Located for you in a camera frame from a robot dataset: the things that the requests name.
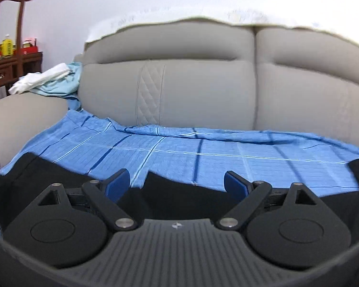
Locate blue checked blanket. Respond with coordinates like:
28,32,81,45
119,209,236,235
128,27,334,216
0,109,359,240

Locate white lace sofa cover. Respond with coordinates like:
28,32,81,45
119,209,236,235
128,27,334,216
85,4,359,51

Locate yellow bottle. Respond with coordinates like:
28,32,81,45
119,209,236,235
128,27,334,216
0,34,14,57

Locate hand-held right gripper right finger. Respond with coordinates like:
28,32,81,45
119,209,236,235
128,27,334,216
215,170,322,232

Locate red box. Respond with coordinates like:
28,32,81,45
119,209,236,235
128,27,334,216
21,37,39,55

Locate grey leather sofa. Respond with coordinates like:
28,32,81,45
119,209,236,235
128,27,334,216
0,21,359,174

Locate white cloth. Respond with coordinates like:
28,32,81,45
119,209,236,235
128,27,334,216
8,63,71,94

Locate light blue cloth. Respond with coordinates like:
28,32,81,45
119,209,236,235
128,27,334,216
28,62,84,111

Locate dark wooden cabinet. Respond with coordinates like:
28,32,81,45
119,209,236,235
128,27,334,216
0,52,43,96

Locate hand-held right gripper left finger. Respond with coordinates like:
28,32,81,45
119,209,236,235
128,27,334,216
33,169,138,232

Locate dark wooden chair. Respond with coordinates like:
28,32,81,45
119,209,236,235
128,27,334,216
0,0,39,105

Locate black pants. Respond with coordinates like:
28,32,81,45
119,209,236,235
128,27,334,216
0,152,359,237

